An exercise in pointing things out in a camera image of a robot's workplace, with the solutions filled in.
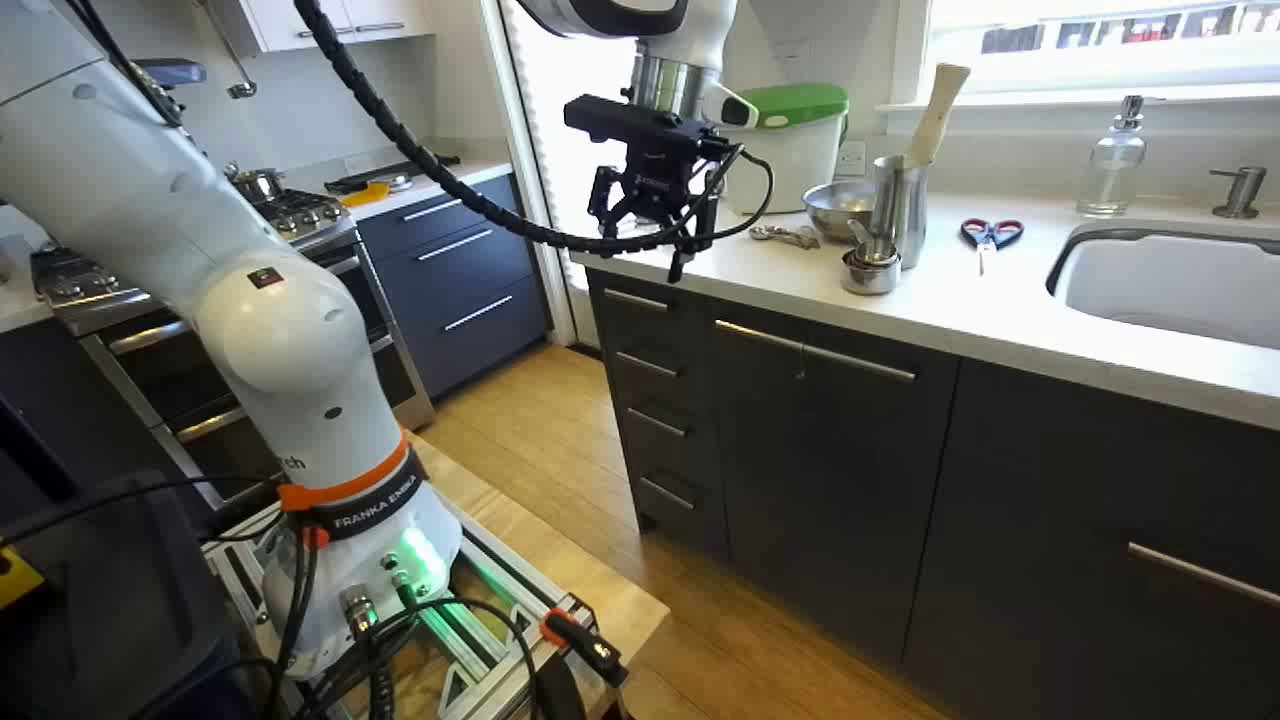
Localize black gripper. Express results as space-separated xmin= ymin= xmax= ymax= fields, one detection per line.
xmin=589 ymin=134 xmax=736 ymax=289

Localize black equipment box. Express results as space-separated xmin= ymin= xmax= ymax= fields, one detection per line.
xmin=0 ymin=317 xmax=257 ymax=720

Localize wooden platform board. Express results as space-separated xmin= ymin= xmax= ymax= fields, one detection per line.
xmin=413 ymin=437 xmax=674 ymax=674

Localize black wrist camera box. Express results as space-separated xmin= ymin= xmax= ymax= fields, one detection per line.
xmin=561 ymin=92 xmax=736 ymax=152

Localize clear glass soap dispenser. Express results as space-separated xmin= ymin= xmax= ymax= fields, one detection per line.
xmin=1075 ymin=92 xmax=1151 ymax=222

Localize scissors with red blue handles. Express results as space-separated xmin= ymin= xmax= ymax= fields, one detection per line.
xmin=955 ymin=211 xmax=1028 ymax=282

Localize small metal pot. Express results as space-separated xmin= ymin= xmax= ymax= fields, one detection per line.
xmin=229 ymin=165 xmax=353 ymax=247

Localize black corrugated cable hose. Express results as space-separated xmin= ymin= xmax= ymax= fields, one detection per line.
xmin=292 ymin=0 xmax=780 ymax=266

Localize blue drawer cabinet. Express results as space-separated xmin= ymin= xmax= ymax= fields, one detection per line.
xmin=356 ymin=172 xmax=554 ymax=405

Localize stainless steel stove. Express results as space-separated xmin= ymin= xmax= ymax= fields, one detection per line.
xmin=33 ymin=172 xmax=435 ymax=525

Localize red black clamp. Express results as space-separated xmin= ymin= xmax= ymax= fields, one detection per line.
xmin=539 ymin=601 xmax=632 ymax=689

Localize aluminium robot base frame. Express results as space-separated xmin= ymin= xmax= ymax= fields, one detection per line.
xmin=205 ymin=503 xmax=632 ymax=720

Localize white sink basin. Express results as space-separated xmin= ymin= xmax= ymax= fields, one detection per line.
xmin=1045 ymin=217 xmax=1280 ymax=354

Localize metal ring cutlery set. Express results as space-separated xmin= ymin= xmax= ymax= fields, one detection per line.
xmin=754 ymin=217 xmax=832 ymax=255

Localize wooden spatula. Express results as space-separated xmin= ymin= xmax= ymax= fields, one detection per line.
xmin=905 ymin=62 xmax=978 ymax=172

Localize small metal sink fixture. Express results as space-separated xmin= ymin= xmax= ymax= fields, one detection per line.
xmin=1210 ymin=162 xmax=1271 ymax=223

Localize small metal measuring cup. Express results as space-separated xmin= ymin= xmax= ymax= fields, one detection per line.
xmin=836 ymin=238 xmax=905 ymax=301

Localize white canister with green lid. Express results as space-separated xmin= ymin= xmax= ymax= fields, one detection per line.
xmin=733 ymin=82 xmax=851 ymax=217

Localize grey camera on stand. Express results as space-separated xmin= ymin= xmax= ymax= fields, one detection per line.
xmin=135 ymin=53 xmax=214 ymax=92

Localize dark kitchen counter cabinet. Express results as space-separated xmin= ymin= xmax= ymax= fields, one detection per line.
xmin=583 ymin=255 xmax=1280 ymax=720

